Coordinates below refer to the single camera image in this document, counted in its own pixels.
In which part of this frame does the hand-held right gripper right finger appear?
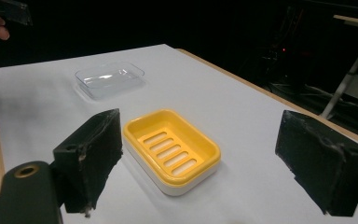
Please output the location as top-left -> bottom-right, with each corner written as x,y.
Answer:
274,109 -> 358,217

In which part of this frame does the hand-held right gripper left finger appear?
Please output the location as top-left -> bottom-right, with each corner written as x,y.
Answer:
52,107 -> 124,217

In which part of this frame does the yellow and white soap dish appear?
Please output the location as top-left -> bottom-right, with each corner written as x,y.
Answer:
122,108 -> 223,197

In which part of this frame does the clear plastic tray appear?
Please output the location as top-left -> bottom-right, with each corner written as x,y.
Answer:
74,61 -> 146,102

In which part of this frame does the grey metal stand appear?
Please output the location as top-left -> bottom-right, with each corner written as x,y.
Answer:
319,30 -> 358,120

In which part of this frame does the wooden shelf board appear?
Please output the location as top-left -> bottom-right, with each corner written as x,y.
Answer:
333,13 -> 358,32

